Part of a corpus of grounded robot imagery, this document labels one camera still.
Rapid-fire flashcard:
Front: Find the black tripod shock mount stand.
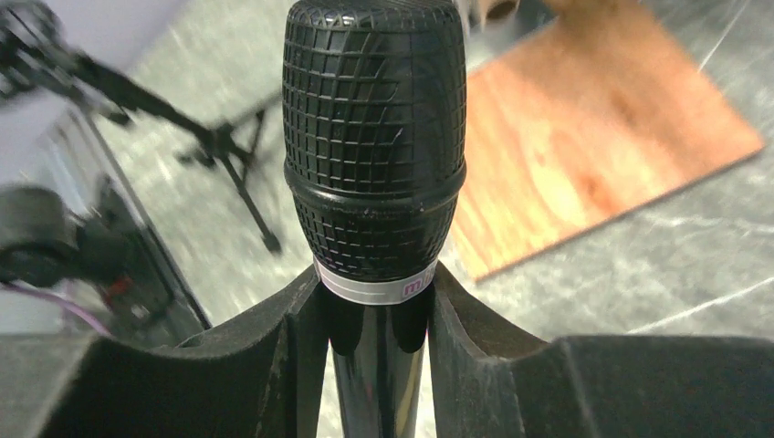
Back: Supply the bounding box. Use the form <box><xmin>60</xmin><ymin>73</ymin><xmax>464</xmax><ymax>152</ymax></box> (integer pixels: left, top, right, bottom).
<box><xmin>0</xmin><ymin>0</ymin><xmax>284</xmax><ymax>256</ymax></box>

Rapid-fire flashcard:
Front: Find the white silver bracket fixture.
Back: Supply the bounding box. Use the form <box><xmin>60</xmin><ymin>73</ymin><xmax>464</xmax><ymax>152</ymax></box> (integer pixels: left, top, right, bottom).
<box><xmin>455</xmin><ymin>0</ymin><xmax>520</xmax><ymax>27</ymax></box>

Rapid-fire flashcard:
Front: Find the brown wooden board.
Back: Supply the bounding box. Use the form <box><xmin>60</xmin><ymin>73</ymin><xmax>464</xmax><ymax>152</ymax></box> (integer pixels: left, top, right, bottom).
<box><xmin>453</xmin><ymin>1</ymin><xmax>764</xmax><ymax>280</ymax></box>

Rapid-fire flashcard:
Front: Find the black microphone blue foam head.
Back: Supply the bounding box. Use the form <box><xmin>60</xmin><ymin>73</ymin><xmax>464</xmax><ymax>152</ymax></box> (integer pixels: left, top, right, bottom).
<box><xmin>282</xmin><ymin>1</ymin><xmax>466</xmax><ymax>437</ymax></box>

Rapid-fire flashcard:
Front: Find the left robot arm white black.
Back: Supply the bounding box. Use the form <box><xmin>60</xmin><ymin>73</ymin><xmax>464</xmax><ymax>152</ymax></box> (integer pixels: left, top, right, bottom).
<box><xmin>1</xmin><ymin>184</ymin><xmax>175</xmax><ymax>328</ymax></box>

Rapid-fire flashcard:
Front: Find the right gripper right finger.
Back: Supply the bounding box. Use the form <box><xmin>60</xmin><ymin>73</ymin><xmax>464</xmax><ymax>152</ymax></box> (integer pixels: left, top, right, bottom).
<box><xmin>429</xmin><ymin>266</ymin><xmax>773</xmax><ymax>437</ymax></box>

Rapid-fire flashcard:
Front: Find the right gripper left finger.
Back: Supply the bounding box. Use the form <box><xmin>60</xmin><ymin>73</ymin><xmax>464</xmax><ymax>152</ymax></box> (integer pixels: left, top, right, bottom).
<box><xmin>36</xmin><ymin>268</ymin><xmax>328</xmax><ymax>437</ymax></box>

